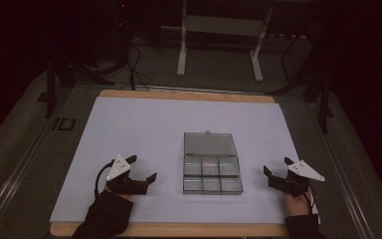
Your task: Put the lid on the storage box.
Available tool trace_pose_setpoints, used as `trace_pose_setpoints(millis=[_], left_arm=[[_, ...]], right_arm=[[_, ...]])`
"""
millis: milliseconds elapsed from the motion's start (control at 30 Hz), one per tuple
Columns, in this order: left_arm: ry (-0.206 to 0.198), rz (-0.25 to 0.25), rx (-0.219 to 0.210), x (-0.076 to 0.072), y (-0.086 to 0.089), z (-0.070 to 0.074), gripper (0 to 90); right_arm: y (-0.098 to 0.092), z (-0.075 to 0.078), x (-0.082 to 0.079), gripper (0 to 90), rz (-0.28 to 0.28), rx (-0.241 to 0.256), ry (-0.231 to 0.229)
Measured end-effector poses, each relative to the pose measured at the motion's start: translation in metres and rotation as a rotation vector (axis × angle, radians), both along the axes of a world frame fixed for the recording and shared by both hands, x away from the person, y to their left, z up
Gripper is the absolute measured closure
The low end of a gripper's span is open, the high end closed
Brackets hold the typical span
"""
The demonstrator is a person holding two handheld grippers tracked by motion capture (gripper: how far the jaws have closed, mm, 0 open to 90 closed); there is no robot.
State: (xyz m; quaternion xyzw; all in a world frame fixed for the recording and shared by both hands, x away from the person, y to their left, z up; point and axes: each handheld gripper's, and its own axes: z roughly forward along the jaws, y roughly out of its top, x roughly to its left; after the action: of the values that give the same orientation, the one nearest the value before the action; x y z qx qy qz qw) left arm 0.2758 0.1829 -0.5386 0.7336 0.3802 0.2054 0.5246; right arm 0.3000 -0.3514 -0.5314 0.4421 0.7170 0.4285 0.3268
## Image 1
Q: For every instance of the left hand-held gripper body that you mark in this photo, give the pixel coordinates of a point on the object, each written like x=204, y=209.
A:
x=117, y=169

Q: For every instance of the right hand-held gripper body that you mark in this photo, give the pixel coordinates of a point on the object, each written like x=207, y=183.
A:
x=303, y=171

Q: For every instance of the clear plastic compartment box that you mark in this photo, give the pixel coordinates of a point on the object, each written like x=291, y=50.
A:
x=210, y=166

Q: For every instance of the person's left hand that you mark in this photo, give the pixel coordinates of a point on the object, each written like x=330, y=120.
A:
x=123, y=196

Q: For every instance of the person's right hand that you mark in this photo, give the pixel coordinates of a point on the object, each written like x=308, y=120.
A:
x=296, y=206

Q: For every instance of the white table sheet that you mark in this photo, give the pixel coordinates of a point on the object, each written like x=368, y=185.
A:
x=146, y=132

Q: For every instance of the black tripod stand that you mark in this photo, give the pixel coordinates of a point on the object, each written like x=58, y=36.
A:
x=51, y=86
x=323, y=99

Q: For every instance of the black pole with red light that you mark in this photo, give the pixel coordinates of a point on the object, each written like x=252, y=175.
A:
x=123, y=40

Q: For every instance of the white metal stand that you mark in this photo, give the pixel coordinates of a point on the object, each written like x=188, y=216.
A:
x=222, y=26

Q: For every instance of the black rectangular floor bracket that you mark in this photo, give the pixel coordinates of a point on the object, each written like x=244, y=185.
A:
x=64, y=123

